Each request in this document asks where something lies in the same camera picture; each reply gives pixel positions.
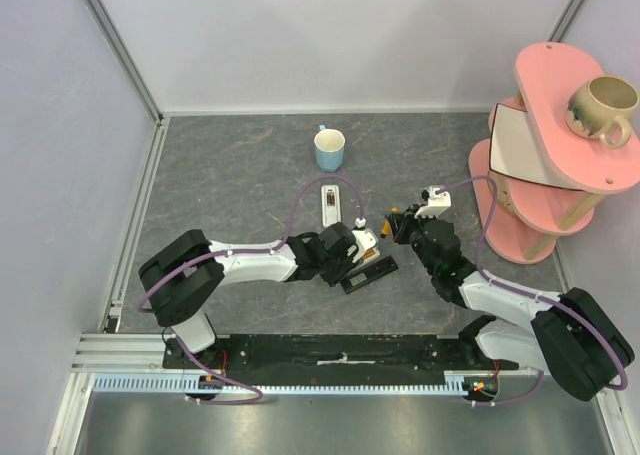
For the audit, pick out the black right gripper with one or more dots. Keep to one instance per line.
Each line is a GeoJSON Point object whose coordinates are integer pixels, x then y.
{"type": "Point", "coordinates": [403, 226]}

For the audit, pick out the white remote with QR label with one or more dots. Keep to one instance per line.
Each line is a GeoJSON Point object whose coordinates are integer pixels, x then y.
{"type": "Point", "coordinates": [371, 255]}

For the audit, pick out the aluminium frame rail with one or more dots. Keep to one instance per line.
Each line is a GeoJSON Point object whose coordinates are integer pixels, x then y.
{"type": "Point", "coordinates": [75, 406]}

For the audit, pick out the yellow handled screwdriver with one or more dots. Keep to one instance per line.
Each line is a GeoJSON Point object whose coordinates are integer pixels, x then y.
{"type": "Point", "coordinates": [386, 228]}

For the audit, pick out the black remote control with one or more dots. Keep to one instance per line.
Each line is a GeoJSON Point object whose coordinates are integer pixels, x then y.
{"type": "Point", "coordinates": [368, 274]}

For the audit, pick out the light blue cup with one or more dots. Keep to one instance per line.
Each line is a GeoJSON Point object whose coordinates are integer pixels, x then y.
{"type": "Point", "coordinates": [329, 146]}

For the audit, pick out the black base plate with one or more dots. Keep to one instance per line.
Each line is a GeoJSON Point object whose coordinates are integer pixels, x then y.
{"type": "Point", "coordinates": [251, 352]}

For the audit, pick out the light blue cable duct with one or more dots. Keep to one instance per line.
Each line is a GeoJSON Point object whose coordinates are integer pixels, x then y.
{"type": "Point", "coordinates": [450, 385]}

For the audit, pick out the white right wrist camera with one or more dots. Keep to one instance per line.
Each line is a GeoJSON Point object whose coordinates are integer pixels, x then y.
{"type": "Point", "coordinates": [436, 200]}

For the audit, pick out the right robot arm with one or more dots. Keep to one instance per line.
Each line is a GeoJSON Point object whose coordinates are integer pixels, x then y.
{"type": "Point", "coordinates": [565, 335]}

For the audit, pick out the beige ceramic mug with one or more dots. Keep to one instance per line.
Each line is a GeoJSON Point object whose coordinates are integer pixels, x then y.
{"type": "Point", "coordinates": [601, 110]}

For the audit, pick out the pink wooden shelf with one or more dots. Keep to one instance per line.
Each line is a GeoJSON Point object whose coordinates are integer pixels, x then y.
{"type": "Point", "coordinates": [537, 181]}

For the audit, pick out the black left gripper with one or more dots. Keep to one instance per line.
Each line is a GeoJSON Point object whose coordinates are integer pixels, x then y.
{"type": "Point", "coordinates": [335, 278]}

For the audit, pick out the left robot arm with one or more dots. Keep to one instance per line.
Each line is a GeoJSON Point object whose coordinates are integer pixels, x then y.
{"type": "Point", "coordinates": [179, 279]}

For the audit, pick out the white remote control upper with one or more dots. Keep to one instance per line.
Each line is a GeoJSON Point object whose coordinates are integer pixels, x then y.
{"type": "Point", "coordinates": [330, 205]}

